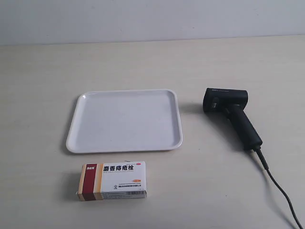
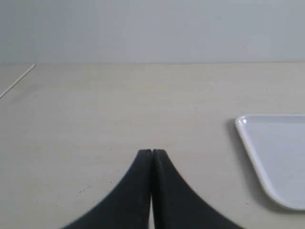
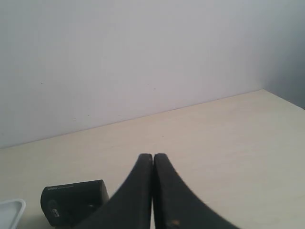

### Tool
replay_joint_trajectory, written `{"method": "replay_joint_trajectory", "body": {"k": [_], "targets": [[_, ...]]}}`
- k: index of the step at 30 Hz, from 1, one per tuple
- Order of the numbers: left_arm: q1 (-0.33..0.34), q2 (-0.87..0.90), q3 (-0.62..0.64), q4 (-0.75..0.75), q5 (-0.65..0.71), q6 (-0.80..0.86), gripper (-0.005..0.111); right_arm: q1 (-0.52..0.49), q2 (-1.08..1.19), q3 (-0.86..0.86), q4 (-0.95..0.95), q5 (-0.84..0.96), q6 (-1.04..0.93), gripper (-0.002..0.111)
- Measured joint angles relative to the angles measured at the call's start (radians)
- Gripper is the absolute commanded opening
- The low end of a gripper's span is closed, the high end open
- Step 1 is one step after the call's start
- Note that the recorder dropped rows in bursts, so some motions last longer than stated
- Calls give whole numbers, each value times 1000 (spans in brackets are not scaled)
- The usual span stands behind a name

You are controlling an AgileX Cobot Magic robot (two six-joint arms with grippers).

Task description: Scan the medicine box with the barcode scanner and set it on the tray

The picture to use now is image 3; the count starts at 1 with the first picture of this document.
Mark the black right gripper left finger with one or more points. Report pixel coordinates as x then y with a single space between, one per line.
130 206

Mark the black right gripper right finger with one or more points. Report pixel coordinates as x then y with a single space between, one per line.
175 206

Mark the white plastic tray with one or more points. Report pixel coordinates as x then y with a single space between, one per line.
11 212

